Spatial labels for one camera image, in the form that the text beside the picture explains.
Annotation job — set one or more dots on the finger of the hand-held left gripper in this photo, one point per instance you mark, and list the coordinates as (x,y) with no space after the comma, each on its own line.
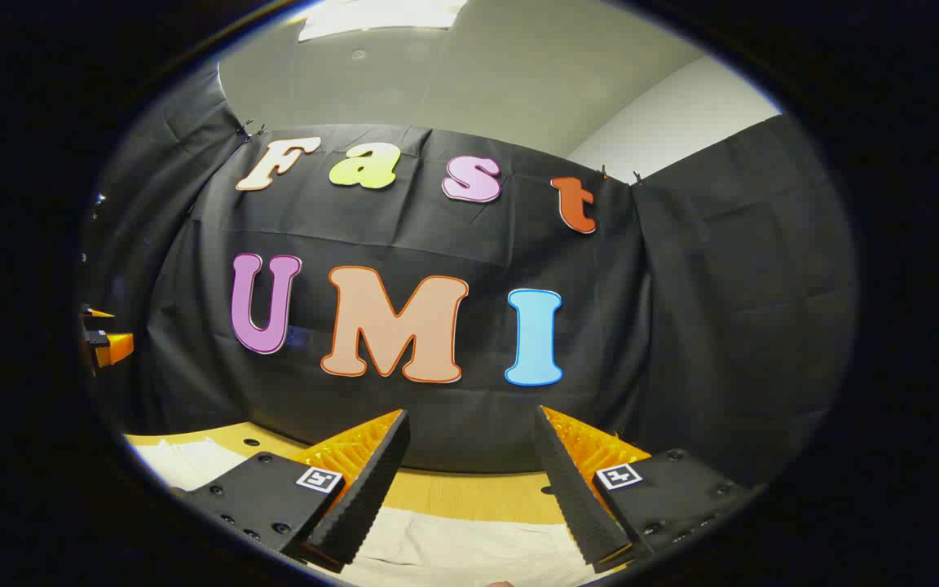
(96,313)
(115,349)

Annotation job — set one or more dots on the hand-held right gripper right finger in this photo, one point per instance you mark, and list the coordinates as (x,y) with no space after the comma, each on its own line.
(571,497)

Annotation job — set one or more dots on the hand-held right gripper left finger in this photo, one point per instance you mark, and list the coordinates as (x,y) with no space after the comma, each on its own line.
(368,497)

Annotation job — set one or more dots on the white jeans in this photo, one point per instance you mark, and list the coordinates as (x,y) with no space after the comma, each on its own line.
(453,548)

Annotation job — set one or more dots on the black backdrop cloth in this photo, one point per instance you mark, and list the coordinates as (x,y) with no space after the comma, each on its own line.
(681,326)

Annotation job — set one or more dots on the ceiling light panel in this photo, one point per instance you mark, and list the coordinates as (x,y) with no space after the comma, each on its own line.
(380,16)

